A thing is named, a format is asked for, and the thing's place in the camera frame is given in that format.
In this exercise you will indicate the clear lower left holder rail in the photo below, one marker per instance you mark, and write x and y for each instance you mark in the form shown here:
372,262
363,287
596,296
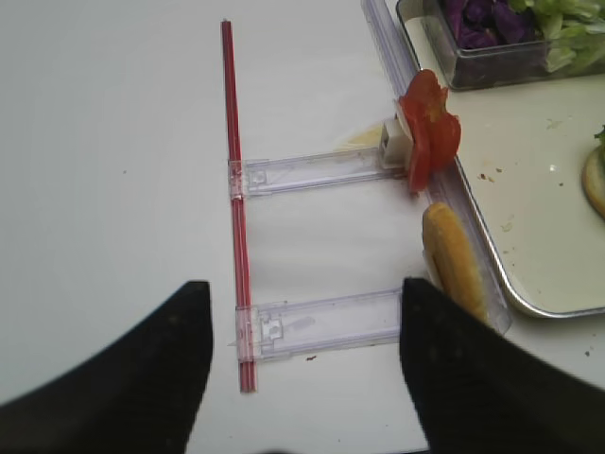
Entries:
276,331

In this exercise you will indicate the green lettuce shreds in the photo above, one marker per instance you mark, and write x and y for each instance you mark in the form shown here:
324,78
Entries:
573,32

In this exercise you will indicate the clear holder rail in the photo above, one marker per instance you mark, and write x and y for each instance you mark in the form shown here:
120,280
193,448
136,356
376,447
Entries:
259,178
276,331

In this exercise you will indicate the bottom bun on tray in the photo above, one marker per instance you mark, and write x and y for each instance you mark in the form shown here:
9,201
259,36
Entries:
592,176

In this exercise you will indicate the red tomato slices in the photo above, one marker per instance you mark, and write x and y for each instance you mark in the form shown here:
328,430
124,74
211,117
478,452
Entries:
436,133

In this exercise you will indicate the purple cabbage shreds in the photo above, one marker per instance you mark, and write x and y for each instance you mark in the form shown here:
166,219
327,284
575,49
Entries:
483,24

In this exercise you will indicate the red left rail strip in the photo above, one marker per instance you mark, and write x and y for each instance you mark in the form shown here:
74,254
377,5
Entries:
240,246

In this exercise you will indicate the clear plastic salad container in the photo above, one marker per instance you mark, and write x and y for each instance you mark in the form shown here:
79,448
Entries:
486,67

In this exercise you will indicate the cheese slice on table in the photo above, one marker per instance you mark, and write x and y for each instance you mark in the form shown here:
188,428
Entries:
369,138

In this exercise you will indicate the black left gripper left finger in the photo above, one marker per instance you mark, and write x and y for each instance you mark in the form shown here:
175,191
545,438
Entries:
139,395

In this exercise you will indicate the white tomato stand block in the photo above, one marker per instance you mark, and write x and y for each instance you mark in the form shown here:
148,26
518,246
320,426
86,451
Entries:
396,144

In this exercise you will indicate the clear upper left holder rail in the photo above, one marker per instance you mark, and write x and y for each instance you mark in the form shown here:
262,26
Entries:
259,178

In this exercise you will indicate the bun half on left stand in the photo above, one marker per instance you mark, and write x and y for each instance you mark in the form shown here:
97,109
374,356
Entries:
449,249

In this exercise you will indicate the metal serving tray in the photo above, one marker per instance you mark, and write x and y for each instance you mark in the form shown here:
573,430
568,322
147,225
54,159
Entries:
522,151

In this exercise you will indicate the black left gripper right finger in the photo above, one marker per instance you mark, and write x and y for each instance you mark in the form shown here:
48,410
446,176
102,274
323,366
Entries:
476,392

